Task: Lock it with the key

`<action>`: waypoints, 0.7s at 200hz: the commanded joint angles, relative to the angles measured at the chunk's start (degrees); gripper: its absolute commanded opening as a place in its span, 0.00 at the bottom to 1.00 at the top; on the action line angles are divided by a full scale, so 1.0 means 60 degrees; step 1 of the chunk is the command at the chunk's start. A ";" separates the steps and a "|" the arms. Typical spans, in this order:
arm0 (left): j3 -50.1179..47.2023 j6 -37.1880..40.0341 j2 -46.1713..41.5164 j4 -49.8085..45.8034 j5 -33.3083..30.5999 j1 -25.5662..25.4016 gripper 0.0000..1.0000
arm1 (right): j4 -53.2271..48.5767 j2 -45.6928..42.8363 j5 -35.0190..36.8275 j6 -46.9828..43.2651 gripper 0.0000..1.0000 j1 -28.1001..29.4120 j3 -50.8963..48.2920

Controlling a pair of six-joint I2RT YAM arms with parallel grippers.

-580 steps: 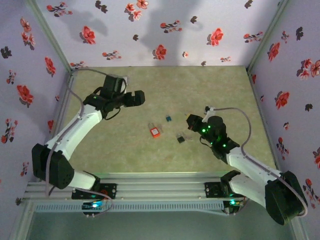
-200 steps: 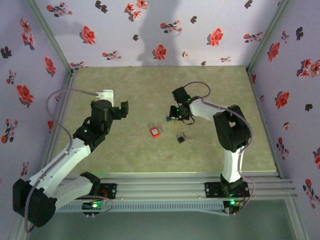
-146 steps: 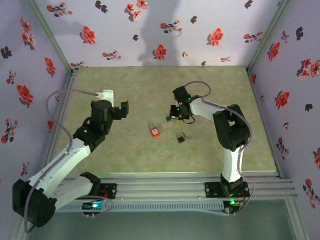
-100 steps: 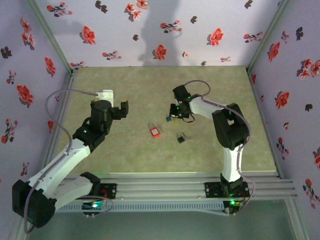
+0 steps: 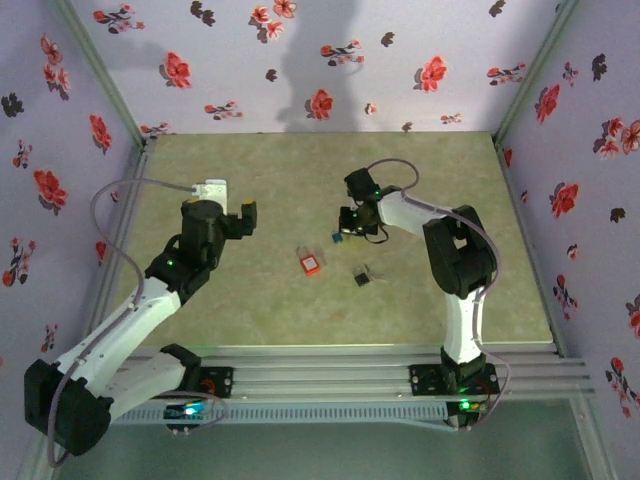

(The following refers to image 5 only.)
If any red padlock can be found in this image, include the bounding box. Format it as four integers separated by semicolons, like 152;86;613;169
295;244;322;278

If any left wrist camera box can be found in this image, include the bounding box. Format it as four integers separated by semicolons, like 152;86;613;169
193;178;229;211

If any aluminium side rail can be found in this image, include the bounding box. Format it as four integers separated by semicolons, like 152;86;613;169
82;142;157;364
492;137;571;359

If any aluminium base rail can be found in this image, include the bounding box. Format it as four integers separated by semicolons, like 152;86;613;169
44;343;597;402

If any left black mount plate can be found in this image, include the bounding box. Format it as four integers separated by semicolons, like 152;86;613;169
189;366;235;401

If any black mount plate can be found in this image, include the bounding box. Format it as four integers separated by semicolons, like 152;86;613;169
408;363;500;398
189;366;235;401

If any aluminium corner post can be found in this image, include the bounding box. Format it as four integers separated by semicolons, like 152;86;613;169
52;0;157;151
492;0;584;146

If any right black mount plate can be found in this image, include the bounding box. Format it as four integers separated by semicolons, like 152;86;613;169
408;363;500;398

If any grey slotted cable duct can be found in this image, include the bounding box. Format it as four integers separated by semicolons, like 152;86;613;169
67;403;449;426

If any aluminium frame leg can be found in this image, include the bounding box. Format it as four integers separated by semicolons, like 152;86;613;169
569;394;619;480
17;439;56;480

